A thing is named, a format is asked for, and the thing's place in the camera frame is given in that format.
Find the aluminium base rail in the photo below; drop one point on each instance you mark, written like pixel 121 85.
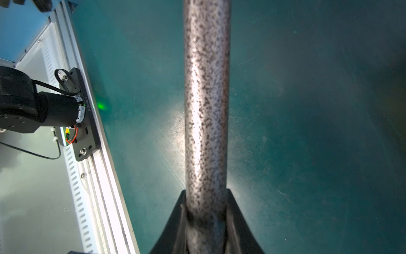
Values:
pixel 103 217

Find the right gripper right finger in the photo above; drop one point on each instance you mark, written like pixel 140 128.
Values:
pixel 239 239

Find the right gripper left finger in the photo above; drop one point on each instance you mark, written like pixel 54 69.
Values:
pixel 173 238

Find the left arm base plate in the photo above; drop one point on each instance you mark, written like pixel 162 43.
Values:
pixel 83 134

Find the red grip rake front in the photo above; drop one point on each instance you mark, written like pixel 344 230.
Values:
pixel 207 62

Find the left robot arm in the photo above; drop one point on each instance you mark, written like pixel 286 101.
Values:
pixel 28 104

